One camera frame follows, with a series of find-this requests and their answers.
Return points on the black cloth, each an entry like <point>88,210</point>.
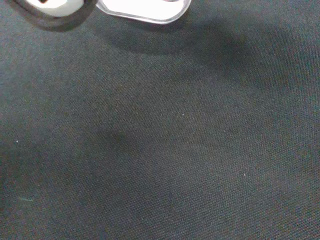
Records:
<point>160,140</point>

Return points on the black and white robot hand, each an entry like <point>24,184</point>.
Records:
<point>145,10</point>

